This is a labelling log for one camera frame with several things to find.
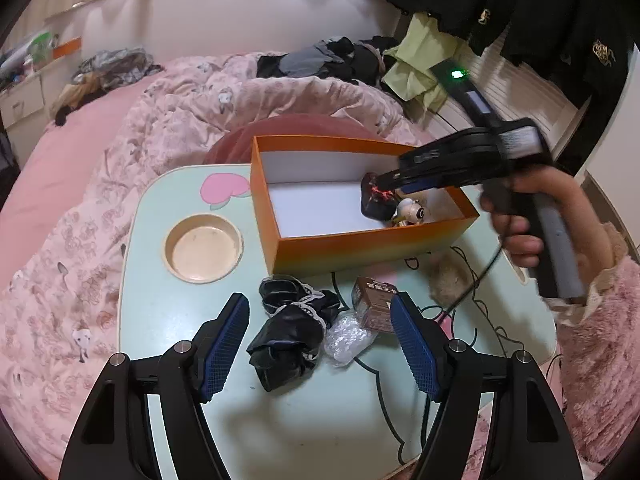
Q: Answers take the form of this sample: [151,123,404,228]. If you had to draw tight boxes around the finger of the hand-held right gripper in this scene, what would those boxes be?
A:
[372,162,456,197]

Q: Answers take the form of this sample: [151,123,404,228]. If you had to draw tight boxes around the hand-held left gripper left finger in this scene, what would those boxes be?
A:
[59,292,251,480]

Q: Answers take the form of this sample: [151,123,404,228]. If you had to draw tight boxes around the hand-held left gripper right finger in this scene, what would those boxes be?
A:
[390,291,583,480]

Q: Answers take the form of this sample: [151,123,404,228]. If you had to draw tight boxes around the black pouch with red print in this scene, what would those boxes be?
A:
[359,171,401,221]

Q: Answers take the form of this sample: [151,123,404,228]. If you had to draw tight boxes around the black lace-trimmed cloth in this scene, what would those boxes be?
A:
[246,275,342,393]

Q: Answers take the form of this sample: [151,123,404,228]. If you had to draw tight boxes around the small brown box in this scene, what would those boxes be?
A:
[351,276,398,333]

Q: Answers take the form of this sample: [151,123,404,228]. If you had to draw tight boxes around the fuzzy brown pompom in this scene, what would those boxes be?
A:
[426,252,481,307]

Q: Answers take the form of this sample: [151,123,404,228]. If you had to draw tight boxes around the orange cardboard box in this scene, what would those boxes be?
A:
[250,135,481,277]

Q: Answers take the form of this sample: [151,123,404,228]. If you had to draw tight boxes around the person's right hand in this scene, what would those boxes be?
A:
[487,167,613,271]

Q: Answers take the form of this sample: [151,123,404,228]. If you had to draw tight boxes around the small white figurine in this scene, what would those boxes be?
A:
[390,197,428,227]

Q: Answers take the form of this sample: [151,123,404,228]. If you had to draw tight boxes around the clear plastic bag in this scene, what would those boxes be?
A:
[322,310,377,367]

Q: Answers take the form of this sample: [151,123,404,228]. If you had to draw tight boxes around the white slatted panel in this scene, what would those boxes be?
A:
[440,35,586,161]

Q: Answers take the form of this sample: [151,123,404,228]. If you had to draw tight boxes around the light green lap table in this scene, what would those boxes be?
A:
[117,164,558,480]

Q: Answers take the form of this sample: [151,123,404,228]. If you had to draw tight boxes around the yellow-green garment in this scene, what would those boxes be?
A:
[382,12,473,113]

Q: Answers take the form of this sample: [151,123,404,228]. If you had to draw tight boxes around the beige round cup holder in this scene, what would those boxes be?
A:
[164,214,244,285]

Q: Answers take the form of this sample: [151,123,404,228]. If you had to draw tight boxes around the pile of dark clothes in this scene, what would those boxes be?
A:
[256,35,401,86]

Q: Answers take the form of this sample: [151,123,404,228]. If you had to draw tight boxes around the pink floral blanket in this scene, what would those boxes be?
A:
[0,52,426,466]

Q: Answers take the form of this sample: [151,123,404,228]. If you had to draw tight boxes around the pink bed sheet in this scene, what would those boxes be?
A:
[0,80,151,241]

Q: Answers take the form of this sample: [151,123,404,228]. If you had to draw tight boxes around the white curved headboard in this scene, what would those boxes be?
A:
[45,0,416,81]

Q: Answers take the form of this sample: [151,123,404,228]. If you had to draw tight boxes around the grey patterned garment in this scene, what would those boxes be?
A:
[72,49,163,86]

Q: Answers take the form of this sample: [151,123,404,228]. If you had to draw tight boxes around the white nightstand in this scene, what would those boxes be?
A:
[0,35,83,133]

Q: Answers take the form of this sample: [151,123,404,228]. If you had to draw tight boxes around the black cable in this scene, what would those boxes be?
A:
[422,235,503,326]

